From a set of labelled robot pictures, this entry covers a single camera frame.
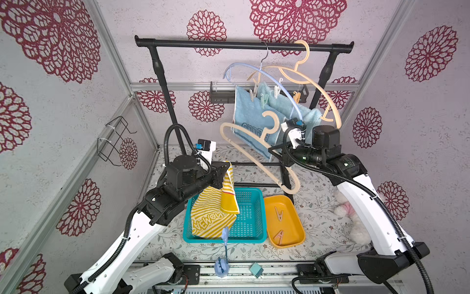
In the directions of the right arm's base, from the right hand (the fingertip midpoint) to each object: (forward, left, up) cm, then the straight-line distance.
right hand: (270, 147), depth 64 cm
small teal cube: (-32, +4, -38) cm, 50 cm away
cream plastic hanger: (+11, -18, -41) cm, 47 cm away
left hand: (-8, +15, -2) cm, 17 cm away
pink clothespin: (-18, -7, -39) cm, 44 cm away
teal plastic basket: (-13, +7, -41) cm, 43 cm away
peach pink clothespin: (-9, -8, -39) cm, 41 cm away
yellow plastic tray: (-13, -11, -40) cm, 43 cm away
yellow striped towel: (-10, +22, -30) cm, 39 cm away
